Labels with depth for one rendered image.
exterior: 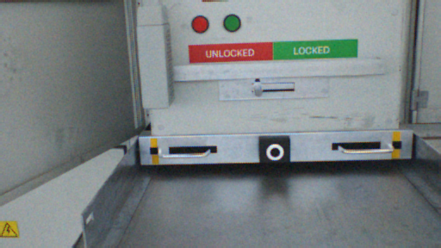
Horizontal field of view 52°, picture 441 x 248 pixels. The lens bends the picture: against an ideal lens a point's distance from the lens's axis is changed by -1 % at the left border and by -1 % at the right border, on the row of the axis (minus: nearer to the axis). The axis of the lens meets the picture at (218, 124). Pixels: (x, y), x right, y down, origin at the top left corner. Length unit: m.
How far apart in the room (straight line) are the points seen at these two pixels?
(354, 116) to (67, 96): 0.61
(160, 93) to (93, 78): 0.37
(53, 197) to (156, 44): 0.76
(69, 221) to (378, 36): 1.00
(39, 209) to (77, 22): 0.61
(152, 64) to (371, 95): 0.42
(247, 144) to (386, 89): 0.29
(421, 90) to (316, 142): 0.47
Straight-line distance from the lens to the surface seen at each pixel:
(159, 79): 0.80
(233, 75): 0.85
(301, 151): 0.93
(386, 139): 0.95
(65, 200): 1.42
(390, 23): 0.93
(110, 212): 0.77
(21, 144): 0.98
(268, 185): 0.87
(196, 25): 0.88
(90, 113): 1.13
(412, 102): 1.31
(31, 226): 1.50
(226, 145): 0.92
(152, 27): 0.79
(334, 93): 0.92
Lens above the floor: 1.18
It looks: 15 degrees down
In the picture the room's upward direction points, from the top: 2 degrees counter-clockwise
